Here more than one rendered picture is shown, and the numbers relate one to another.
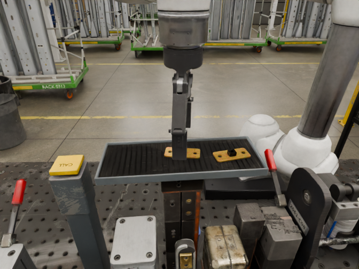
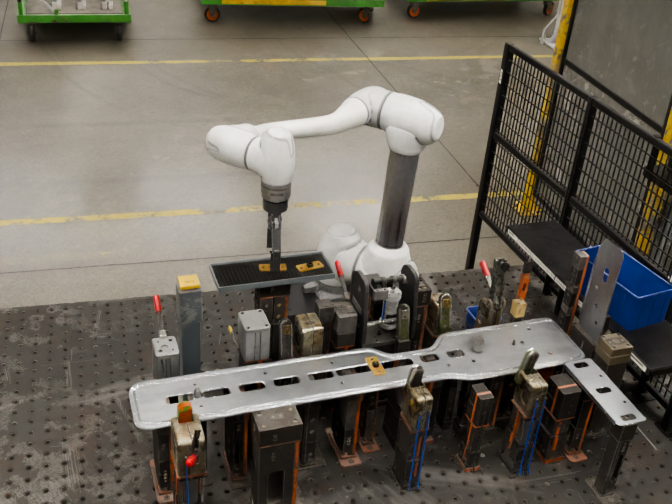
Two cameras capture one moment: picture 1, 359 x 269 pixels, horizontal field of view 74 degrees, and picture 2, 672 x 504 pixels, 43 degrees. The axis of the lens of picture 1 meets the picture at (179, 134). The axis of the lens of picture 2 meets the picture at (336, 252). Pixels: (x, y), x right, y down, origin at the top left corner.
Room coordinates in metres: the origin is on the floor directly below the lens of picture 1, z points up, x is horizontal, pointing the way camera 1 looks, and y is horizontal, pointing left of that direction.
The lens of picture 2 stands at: (-1.73, 0.44, 2.58)
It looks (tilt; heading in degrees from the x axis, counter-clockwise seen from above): 31 degrees down; 344
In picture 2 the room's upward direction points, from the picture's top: 5 degrees clockwise
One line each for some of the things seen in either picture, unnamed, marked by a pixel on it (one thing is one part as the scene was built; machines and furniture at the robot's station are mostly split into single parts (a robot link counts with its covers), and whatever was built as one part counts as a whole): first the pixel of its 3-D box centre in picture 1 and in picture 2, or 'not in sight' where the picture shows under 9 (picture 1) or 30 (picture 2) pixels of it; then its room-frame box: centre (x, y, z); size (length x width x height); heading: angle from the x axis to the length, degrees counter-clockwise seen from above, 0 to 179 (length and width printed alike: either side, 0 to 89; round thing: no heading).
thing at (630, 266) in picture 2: not in sight; (619, 285); (0.32, -1.15, 1.10); 0.30 x 0.17 x 0.13; 12
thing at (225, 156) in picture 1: (231, 153); (309, 265); (0.46, -0.12, 1.17); 0.08 x 0.04 x 0.01; 104
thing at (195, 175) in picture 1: (180, 157); (272, 271); (0.46, 0.00, 1.16); 0.37 x 0.14 x 0.02; 95
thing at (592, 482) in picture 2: not in sight; (613, 456); (-0.18, -0.91, 0.84); 0.11 x 0.06 x 0.29; 5
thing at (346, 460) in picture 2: not in sight; (346, 411); (0.13, -0.18, 0.84); 0.17 x 0.06 x 0.29; 5
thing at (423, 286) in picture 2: not in sight; (412, 337); (0.38, -0.47, 0.91); 0.07 x 0.05 x 0.42; 5
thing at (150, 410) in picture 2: not in sight; (370, 370); (0.13, -0.24, 1.00); 1.38 x 0.22 x 0.02; 95
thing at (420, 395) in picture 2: not in sight; (412, 435); (-0.03, -0.34, 0.87); 0.12 x 0.09 x 0.35; 5
